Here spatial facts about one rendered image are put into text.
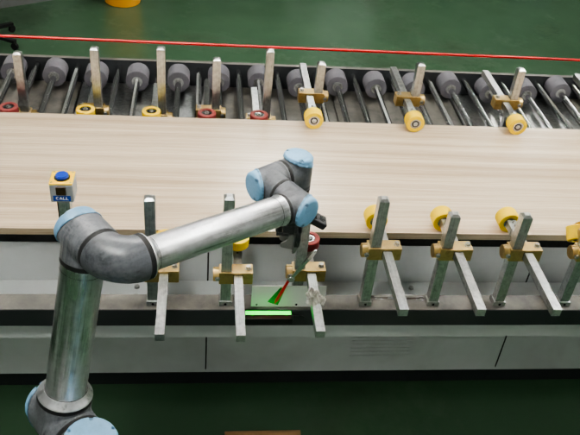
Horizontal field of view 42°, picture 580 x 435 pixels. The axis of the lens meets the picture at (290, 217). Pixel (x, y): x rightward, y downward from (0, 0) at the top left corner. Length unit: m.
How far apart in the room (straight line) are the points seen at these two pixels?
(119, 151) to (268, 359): 1.05
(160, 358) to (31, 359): 0.51
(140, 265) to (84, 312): 0.26
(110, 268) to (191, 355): 1.45
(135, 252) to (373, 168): 1.53
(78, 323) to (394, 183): 1.50
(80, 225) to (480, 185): 1.79
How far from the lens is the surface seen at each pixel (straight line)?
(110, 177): 2.95
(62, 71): 3.88
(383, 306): 2.75
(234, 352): 3.18
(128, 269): 1.78
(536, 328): 3.07
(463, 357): 3.40
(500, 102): 3.67
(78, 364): 2.08
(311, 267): 2.60
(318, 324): 2.41
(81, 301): 1.95
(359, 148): 3.21
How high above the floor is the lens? 2.56
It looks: 37 degrees down
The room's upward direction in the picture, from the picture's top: 6 degrees clockwise
